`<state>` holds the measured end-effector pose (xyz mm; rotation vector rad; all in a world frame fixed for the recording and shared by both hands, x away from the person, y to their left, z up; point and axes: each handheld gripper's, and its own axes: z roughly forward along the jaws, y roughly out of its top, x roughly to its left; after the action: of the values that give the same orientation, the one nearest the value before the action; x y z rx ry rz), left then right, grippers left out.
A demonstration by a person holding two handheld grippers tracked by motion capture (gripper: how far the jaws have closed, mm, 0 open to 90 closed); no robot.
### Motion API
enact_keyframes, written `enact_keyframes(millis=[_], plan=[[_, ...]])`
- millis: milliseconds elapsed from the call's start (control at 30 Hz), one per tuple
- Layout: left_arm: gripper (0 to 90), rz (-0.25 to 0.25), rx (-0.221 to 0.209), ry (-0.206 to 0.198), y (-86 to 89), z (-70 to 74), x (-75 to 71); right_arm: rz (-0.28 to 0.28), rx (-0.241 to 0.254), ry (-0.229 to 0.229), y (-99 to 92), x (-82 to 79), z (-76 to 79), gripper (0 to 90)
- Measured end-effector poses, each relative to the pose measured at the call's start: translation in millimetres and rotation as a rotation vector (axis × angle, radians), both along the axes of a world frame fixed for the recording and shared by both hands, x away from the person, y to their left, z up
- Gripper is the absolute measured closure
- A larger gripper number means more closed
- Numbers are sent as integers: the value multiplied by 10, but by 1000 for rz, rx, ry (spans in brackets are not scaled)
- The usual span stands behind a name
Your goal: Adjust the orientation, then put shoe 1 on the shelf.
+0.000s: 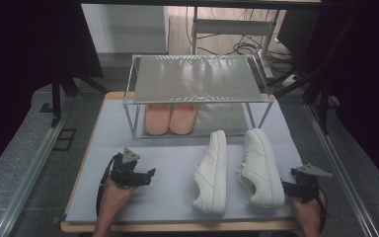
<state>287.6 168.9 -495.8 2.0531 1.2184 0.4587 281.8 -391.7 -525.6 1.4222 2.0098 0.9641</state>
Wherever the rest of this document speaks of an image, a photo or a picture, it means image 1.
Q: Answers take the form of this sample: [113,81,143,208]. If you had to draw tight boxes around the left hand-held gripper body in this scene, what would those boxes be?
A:
[110,147,146,191]

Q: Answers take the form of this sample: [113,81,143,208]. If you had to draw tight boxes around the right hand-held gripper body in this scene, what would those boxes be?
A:
[290,163,334,202]

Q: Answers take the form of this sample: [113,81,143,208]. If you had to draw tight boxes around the white sneaker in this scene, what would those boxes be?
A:
[191,129,228,217]
[237,127,286,209]

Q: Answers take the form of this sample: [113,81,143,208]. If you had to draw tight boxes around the pink slipper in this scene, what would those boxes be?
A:
[144,103,172,136]
[169,103,199,135]

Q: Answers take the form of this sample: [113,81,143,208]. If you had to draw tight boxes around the metal two-tier shoe rack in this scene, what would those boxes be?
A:
[122,53,275,139]

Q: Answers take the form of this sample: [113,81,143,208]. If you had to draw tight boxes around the person's right hand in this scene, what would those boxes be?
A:
[291,192,327,229]

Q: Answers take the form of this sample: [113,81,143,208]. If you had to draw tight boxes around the person's left hand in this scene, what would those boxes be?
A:
[100,179,138,220]

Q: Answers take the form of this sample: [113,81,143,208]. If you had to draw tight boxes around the light grey table mat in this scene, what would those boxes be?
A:
[64,98,305,225]

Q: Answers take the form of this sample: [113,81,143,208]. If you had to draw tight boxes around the wooden table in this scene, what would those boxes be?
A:
[60,91,320,234]

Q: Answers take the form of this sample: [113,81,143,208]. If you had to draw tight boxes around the black metal stand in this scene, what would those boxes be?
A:
[38,70,110,128]
[272,13,359,134]

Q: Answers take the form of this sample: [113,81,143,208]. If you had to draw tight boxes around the white power strip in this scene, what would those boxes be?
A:
[277,73,301,89]

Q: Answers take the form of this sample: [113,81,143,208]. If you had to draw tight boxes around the dark curtain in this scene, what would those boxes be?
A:
[0,0,105,183]
[309,0,379,196]

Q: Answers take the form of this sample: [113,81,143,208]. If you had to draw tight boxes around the white panel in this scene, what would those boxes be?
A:
[80,3,171,55]

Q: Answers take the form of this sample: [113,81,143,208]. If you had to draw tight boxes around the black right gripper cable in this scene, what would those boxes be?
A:
[315,187,330,233]

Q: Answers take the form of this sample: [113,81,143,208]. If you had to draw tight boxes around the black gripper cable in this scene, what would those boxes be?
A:
[95,153,120,217]
[315,187,330,233]

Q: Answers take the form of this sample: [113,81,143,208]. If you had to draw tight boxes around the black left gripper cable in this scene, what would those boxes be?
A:
[95,153,120,217]

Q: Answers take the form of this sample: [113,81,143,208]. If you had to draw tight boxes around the aluminium floor rail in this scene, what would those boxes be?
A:
[304,103,379,237]
[0,115,68,237]

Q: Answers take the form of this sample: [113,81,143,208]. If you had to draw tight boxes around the black floor cables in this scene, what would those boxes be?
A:
[186,6,297,67]

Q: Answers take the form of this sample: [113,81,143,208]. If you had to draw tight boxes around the white desk frame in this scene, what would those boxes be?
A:
[190,6,281,80]

